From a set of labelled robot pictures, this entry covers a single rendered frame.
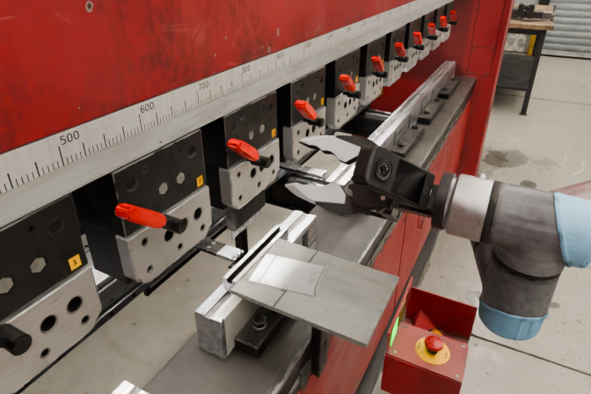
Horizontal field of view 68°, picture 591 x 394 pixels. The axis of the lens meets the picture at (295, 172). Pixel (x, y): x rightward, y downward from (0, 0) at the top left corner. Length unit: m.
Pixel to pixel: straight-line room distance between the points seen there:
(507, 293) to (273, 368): 0.46
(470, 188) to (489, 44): 2.27
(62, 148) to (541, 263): 0.51
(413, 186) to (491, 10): 2.28
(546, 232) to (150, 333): 1.90
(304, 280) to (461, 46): 2.16
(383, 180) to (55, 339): 0.38
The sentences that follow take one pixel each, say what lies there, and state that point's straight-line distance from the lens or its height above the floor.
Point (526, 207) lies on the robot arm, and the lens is 0.53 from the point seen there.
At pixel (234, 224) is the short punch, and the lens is 0.80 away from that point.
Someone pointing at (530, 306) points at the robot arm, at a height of 1.19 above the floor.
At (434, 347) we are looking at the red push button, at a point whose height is 0.81.
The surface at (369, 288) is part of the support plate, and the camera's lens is 0.84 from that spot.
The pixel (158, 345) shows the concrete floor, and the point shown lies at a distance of 2.16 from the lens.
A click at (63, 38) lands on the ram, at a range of 0.46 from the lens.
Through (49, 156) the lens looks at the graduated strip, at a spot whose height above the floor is 1.38.
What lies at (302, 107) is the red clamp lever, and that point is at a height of 1.31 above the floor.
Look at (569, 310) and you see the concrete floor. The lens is 2.58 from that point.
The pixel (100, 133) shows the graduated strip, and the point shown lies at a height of 1.39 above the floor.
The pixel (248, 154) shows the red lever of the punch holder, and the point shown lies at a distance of 0.64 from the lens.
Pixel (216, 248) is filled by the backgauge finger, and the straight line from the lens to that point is 0.93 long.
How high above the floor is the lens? 1.56
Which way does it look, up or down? 27 degrees down
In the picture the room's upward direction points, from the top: straight up
